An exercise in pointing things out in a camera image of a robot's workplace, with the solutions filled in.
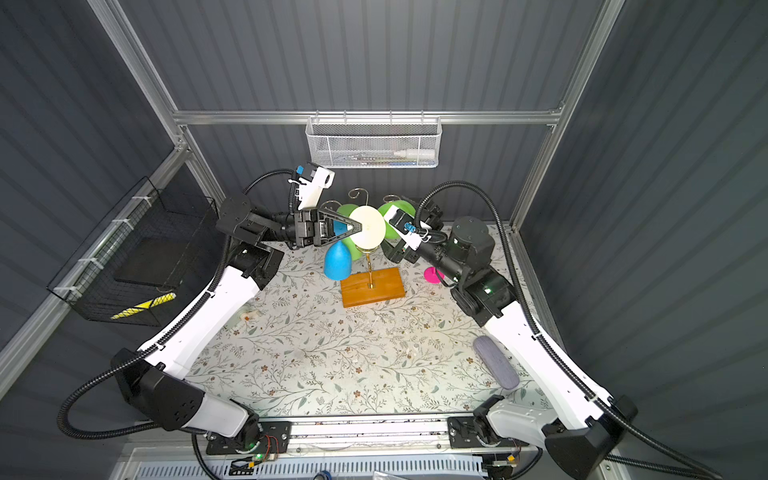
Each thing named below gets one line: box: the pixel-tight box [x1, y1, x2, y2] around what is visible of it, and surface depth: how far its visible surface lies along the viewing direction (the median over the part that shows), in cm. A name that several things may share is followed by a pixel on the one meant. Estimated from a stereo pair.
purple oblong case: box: [474, 335, 520, 390], surface depth 84 cm
